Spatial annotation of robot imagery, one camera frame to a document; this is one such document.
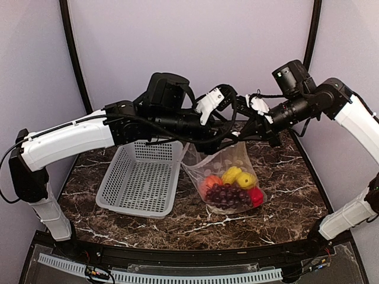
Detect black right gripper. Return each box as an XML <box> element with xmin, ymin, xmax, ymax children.
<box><xmin>237</xmin><ymin>89</ymin><xmax>314</xmax><ymax>147</ymax></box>

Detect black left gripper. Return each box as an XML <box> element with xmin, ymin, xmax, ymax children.
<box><xmin>153</xmin><ymin>109</ymin><xmax>242</xmax><ymax>155</ymax></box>

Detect small yellow toy fruit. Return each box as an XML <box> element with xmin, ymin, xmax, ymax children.
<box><xmin>236</xmin><ymin>172</ymin><xmax>257</xmax><ymax>190</ymax></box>

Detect large yellow toy fruit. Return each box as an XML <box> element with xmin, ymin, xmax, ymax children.
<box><xmin>221</xmin><ymin>166</ymin><xmax>242</xmax><ymax>184</ymax></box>

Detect clear pink-dotted zip bag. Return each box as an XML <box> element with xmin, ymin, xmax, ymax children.
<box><xmin>181</xmin><ymin>142</ymin><xmax>267</xmax><ymax>215</ymax></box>

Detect red toy bell pepper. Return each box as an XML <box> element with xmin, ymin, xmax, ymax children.
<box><xmin>248</xmin><ymin>187</ymin><xmax>264</xmax><ymax>208</ymax></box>

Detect orange toy fruit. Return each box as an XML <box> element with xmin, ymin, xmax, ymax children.
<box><xmin>200</xmin><ymin>175</ymin><xmax>223</xmax><ymax>193</ymax></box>

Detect dark red toy grapes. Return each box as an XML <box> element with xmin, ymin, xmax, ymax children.
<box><xmin>205</xmin><ymin>183</ymin><xmax>253</xmax><ymax>210</ymax></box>

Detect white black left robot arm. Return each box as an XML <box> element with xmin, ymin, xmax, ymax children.
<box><xmin>4</xmin><ymin>72</ymin><xmax>237</xmax><ymax>258</ymax></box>

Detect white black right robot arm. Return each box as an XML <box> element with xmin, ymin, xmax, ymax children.
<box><xmin>239</xmin><ymin>78</ymin><xmax>378</xmax><ymax>257</ymax></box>

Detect white perforated plastic basket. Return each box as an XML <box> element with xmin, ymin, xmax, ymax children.
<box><xmin>95</xmin><ymin>140</ymin><xmax>183</xmax><ymax>219</ymax></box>

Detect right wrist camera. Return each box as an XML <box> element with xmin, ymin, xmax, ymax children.
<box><xmin>245</xmin><ymin>94</ymin><xmax>273</xmax><ymax>124</ymax></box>

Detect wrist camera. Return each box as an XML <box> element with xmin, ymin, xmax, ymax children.
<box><xmin>195</xmin><ymin>84</ymin><xmax>237</xmax><ymax>126</ymax></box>
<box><xmin>245</xmin><ymin>94</ymin><xmax>273</xmax><ymax>124</ymax></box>

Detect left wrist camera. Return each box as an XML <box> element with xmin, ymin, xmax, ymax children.
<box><xmin>195</xmin><ymin>84</ymin><xmax>237</xmax><ymax>126</ymax></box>

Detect black vertical frame post right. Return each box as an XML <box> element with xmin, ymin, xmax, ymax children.
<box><xmin>303</xmin><ymin>0</ymin><xmax>322</xmax><ymax>70</ymax></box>

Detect black vertical frame post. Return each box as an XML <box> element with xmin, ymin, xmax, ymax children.
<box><xmin>303</xmin><ymin>0</ymin><xmax>322</xmax><ymax>70</ymax></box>
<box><xmin>59</xmin><ymin>0</ymin><xmax>93</xmax><ymax>114</ymax></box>

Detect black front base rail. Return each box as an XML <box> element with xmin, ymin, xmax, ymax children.
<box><xmin>20</xmin><ymin>231</ymin><xmax>368</xmax><ymax>283</ymax></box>

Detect black vertical frame post left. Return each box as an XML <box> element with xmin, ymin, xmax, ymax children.
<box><xmin>59</xmin><ymin>0</ymin><xmax>93</xmax><ymax>114</ymax></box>

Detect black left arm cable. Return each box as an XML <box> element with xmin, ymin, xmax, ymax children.
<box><xmin>0</xmin><ymin>147</ymin><xmax>21</xmax><ymax>204</ymax></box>

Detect white slotted cable duct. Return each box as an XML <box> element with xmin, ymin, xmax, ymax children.
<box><xmin>38</xmin><ymin>253</ymin><xmax>282</xmax><ymax>283</ymax></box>

